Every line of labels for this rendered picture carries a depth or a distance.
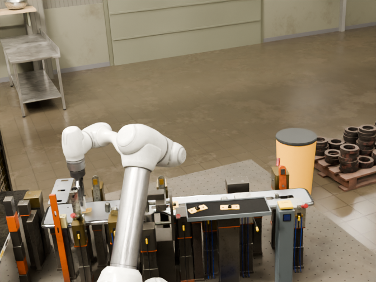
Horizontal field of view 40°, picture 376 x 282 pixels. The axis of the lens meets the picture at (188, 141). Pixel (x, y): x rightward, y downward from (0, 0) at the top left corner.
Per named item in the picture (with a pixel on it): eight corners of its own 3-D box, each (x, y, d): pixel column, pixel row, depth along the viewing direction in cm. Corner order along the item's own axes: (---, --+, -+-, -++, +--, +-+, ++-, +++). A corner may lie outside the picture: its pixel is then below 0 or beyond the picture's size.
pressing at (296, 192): (304, 186, 282) (304, 183, 281) (316, 207, 261) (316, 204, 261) (47, 206, 276) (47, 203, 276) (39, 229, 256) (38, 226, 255)
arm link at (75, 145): (75, 164, 246) (94, 153, 256) (70, 134, 240) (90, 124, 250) (59, 159, 252) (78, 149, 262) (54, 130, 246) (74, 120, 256)
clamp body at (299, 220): (299, 258, 271) (301, 197, 257) (305, 272, 260) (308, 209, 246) (285, 259, 271) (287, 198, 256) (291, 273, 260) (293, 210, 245)
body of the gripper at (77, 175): (83, 171, 252) (85, 188, 255) (85, 164, 260) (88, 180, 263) (67, 172, 252) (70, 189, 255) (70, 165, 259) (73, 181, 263)
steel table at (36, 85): (48, 79, 868) (40, 27, 834) (68, 110, 720) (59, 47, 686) (8, 86, 846) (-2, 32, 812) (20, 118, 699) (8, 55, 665)
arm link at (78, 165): (85, 153, 258) (87, 164, 260) (67, 154, 257) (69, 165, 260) (83, 161, 249) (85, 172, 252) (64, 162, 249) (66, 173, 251)
